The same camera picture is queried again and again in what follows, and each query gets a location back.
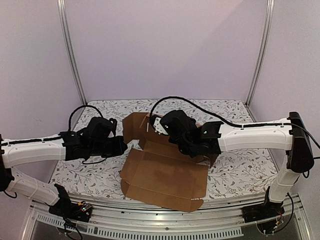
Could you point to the right aluminium frame post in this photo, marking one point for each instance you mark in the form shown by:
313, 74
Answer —
270, 5

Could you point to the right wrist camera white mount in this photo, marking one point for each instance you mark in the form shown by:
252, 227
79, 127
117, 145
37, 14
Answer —
158, 128

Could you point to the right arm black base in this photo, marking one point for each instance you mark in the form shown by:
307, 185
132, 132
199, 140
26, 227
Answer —
262, 211

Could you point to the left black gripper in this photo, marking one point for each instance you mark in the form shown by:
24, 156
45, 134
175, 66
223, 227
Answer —
119, 148

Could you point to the floral patterned table mat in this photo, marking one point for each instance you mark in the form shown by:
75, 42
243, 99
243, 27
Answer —
234, 174

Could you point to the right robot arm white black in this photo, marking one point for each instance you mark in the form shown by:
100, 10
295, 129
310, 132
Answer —
287, 134

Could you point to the front aluminium rail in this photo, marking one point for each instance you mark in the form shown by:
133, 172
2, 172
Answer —
123, 219

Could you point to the left aluminium frame post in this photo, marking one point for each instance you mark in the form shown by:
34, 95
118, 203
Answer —
62, 11

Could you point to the brown cardboard paper box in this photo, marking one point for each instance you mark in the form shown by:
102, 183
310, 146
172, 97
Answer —
158, 173

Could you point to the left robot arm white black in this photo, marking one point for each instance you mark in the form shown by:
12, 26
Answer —
65, 146

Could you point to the aluminium frame post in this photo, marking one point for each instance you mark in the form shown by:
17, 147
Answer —
62, 11
270, 5

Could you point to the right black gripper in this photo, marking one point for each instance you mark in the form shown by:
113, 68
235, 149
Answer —
189, 146

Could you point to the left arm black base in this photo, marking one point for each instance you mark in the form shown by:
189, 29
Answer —
65, 208

